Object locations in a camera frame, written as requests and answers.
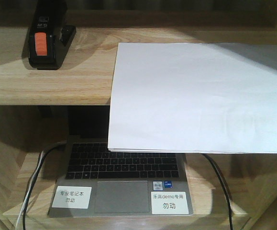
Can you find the silver laptop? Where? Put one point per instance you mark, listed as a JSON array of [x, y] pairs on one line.
[[121, 182]]

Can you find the white label sticker right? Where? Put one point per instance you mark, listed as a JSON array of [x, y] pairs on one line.
[[169, 203]]

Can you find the white paper sheets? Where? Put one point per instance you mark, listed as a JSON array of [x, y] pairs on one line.
[[194, 98]]

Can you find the white label sticker left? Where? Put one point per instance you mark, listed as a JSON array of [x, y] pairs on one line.
[[72, 197]]

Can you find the white label sticker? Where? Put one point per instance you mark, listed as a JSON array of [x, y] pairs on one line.
[[169, 203], [72, 197]]

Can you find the black stapler with orange button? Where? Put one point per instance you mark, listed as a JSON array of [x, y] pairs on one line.
[[49, 37]]

